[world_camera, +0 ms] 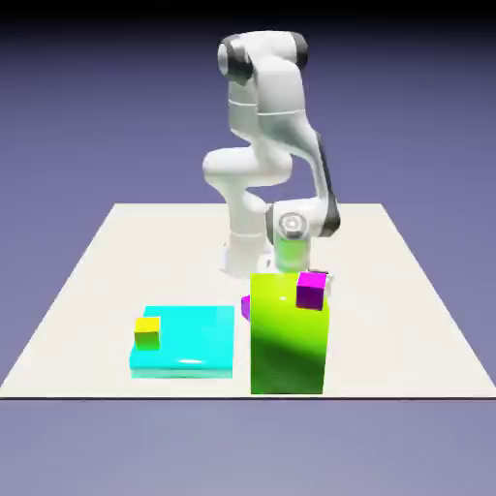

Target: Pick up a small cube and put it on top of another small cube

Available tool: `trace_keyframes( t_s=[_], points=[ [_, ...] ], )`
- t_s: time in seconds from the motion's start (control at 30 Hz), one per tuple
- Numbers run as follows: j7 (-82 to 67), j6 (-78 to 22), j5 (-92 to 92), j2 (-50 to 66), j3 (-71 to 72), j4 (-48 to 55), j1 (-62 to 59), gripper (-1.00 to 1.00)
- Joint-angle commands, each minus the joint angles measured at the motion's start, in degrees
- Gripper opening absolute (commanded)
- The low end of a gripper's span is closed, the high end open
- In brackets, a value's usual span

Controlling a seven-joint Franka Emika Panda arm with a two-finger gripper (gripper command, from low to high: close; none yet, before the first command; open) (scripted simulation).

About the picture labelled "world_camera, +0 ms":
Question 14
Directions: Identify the small magenta cube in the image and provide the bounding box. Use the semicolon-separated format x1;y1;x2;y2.
295;271;328;312

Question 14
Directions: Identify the large cyan box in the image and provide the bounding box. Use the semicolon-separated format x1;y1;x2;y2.
129;304;236;380

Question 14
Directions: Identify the small yellow cube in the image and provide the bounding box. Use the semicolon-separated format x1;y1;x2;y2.
134;316;162;352

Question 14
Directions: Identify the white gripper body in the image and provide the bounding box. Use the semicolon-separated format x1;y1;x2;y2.
307;268;335;298

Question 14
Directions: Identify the large green box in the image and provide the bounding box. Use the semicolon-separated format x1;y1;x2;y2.
250;271;331;395

